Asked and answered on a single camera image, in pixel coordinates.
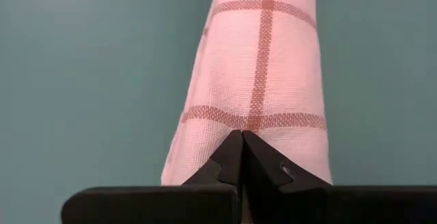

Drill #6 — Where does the white red-checked towel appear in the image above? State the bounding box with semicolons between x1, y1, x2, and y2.
160;0;334;224

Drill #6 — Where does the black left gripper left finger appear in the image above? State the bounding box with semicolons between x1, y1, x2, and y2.
60;129;244;224

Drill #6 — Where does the green table mat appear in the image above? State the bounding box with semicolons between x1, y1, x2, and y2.
0;0;437;188

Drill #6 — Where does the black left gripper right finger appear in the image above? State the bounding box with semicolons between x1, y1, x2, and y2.
242;130;437;224

